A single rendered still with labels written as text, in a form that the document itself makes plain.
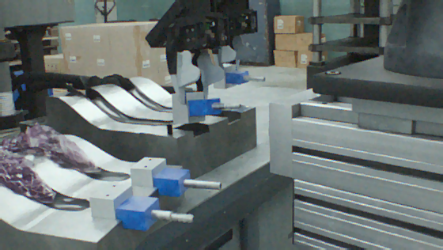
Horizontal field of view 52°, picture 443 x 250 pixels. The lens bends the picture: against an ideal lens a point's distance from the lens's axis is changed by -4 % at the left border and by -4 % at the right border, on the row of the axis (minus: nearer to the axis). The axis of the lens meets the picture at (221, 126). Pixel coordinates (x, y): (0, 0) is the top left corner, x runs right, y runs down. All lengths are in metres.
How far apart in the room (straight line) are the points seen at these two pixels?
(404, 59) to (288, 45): 7.35
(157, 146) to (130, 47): 4.02
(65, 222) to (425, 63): 0.45
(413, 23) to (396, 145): 0.12
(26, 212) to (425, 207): 0.48
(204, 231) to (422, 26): 0.57
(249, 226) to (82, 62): 4.52
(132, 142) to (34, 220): 0.31
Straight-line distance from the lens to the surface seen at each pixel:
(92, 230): 0.59
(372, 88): 0.44
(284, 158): 0.56
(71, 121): 1.01
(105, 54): 5.10
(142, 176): 0.69
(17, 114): 1.46
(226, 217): 0.94
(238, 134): 0.96
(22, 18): 1.62
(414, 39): 0.47
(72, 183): 0.73
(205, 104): 0.81
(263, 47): 7.91
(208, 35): 0.81
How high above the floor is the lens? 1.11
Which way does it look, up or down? 15 degrees down
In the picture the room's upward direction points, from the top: 3 degrees counter-clockwise
